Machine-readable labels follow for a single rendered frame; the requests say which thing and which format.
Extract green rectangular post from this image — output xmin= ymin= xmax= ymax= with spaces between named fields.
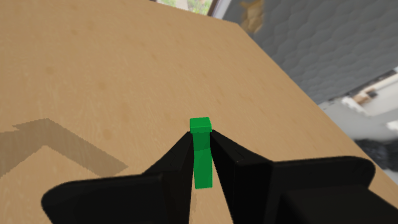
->
xmin=190 ymin=117 xmax=213 ymax=189

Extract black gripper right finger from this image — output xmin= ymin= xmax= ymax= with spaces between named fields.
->
xmin=210 ymin=129 xmax=376 ymax=224

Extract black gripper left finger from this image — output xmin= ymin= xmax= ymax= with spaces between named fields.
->
xmin=41 ymin=131 xmax=194 ymax=224

